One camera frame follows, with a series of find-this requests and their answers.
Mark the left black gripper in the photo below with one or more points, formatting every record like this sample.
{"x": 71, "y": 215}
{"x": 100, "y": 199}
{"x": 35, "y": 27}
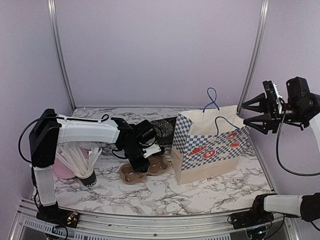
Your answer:
{"x": 138, "y": 167}

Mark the pink round plate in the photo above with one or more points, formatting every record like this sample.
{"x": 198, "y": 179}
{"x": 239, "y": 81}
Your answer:
{"x": 65, "y": 168}

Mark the aluminium frame post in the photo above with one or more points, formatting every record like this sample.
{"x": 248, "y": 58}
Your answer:
{"x": 261, "y": 26}
{"x": 59, "y": 53}

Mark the blue checkered paper bag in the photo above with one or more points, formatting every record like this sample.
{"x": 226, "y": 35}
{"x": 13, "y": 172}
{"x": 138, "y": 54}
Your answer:
{"x": 208, "y": 142}

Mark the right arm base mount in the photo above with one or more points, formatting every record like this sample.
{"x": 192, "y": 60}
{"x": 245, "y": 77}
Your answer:
{"x": 256, "y": 215}

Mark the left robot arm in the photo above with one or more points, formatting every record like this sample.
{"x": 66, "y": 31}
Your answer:
{"x": 137, "y": 141}

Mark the black floral square plate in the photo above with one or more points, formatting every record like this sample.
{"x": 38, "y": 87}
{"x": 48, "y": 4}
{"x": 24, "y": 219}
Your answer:
{"x": 165, "y": 130}

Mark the aluminium front rail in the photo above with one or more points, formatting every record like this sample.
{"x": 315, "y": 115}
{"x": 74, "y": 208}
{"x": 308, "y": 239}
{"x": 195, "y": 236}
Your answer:
{"x": 103, "y": 226}

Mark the left aluminium frame post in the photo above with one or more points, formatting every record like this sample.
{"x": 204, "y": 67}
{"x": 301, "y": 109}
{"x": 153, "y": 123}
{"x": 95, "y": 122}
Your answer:
{"x": 59, "y": 53}

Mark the black cup holding straws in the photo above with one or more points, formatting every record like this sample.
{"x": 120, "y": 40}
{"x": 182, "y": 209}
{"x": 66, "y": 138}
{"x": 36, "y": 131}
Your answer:
{"x": 89, "y": 180}

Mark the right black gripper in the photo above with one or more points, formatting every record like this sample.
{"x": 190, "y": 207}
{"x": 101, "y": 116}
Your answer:
{"x": 271, "y": 118}

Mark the right aluminium frame post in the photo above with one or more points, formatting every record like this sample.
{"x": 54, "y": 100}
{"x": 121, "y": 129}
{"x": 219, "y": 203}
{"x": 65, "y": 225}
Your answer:
{"x": 261, "y": 26}

